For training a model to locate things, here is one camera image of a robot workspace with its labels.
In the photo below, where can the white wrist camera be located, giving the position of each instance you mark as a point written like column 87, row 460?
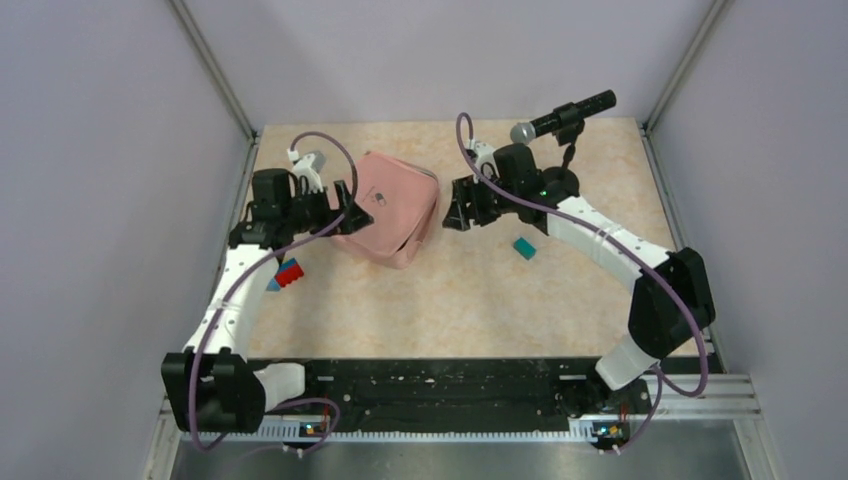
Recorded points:
column 482, row 155
column 305, row 172

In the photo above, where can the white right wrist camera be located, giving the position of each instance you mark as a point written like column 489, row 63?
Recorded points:
column 482, row 155

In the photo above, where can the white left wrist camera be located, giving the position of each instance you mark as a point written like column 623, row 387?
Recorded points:
column 305, row 172

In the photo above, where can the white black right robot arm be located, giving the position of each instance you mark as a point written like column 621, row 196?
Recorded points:
column 671, row 300

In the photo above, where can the pink medicine case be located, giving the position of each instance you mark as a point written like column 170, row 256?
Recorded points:
column 402, row 198

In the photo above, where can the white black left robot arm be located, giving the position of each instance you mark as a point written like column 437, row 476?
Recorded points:
column 210, row 384

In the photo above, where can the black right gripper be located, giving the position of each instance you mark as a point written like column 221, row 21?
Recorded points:
column 465, row 191

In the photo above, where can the black microphone on stand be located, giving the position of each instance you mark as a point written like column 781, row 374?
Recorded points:
column 566, row 123

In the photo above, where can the teal small box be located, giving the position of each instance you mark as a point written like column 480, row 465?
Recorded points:
column 524, row 248

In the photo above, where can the colourful toy block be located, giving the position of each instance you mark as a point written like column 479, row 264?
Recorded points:
column 288, row 272

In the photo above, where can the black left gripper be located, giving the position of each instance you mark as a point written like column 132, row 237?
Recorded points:
column 354, row 219

